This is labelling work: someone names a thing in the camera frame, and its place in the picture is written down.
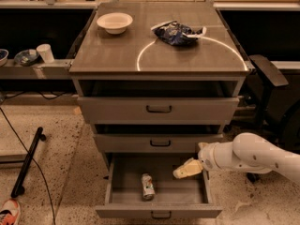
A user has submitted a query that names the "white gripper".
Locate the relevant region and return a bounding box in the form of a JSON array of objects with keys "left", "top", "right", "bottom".
[{"left": 172, "top": 142, "right": 220, "bottom": 179}]

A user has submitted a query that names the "7up soda can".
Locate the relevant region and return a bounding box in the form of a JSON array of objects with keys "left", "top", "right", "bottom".
[{"left": 141, "top": 173, "right": 156, "bottom": 201}]

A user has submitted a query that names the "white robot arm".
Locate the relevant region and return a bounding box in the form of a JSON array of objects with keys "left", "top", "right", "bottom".
[{"left": 173, "top": 132, "right": 300, "bottom": 184}]

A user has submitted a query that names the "grey middle drawer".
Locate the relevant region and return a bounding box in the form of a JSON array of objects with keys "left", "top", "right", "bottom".
[{"left": 94, "top": 134, "right": 223, "bottom": 153}]

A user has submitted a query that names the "grey drawer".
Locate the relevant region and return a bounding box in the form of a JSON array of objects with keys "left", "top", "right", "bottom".
[
  {"left": 97, "top": 154, "right": 222, "bottom": 219},
  {"left": 78, "top": 97, "right": 238, "bottom": 125},
  {"left": 94, "top": 134, "right": 223, "bottom": 153}
]

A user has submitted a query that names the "grey bottom drawer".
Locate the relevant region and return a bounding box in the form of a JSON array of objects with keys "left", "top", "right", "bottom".
[{"left": 97, "top": 154, "right": 222, "bottom": 219}]

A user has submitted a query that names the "grey drawer cabinet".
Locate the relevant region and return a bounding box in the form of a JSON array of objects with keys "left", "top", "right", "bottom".
[{"left": 68, "top": 1, "right": 251, "bottom": 219}]

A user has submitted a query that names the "grey top drawer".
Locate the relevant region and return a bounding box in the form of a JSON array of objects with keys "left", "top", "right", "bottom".
[{"left": 78, "top": 97, "right": 238, "bottom": 125}]

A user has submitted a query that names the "black office chair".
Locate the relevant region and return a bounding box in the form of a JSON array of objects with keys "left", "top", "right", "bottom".
[{"left": 247, "top": 55, "right": 300, "bottom": 182}]

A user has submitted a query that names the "blue chip bag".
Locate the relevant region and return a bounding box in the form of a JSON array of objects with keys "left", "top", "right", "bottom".
[{"left": 151, "top": 21, "right": 207, "bottom": 46}]

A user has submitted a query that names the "white bowl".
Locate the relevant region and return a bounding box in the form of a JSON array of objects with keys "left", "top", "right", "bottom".
[{"left": 97, "top": 12, "right": 133, "bottom": 35}]

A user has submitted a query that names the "grey side shelf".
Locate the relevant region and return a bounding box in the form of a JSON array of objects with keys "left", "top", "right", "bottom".
[{"left": 0, "top": 59, "right": 73, "bottom": 80}]

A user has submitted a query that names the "black bar stand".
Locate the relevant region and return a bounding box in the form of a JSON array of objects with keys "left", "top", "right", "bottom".
[{"left": 10, "top": 127, "right": 46, "bottom": 198}]

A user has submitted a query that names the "white paper cup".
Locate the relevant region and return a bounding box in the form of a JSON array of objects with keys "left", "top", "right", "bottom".
[{"left": 37, "top": 44, "right": 54, "bottom": 63}]

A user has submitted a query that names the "blue patterned bowl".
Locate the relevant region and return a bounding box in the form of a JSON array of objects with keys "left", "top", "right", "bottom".
[{"left": 14, "top": 49, "right": 39, "bottom": 67}]

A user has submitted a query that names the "orange white sneaker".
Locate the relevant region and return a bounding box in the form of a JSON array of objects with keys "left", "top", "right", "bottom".
[{"left": 0, "top": 199, "right": 21, "bottom": 225}]

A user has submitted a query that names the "blue bowl at edge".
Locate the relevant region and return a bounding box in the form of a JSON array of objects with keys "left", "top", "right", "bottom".
[{"left": 0, "top": 49, "right": 8, "bottom": 67}]

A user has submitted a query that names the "black floor cable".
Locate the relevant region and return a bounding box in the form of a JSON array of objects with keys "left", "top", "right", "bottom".
[{"left": 0, "top": 105, "right": 57, "bottom": 225}]

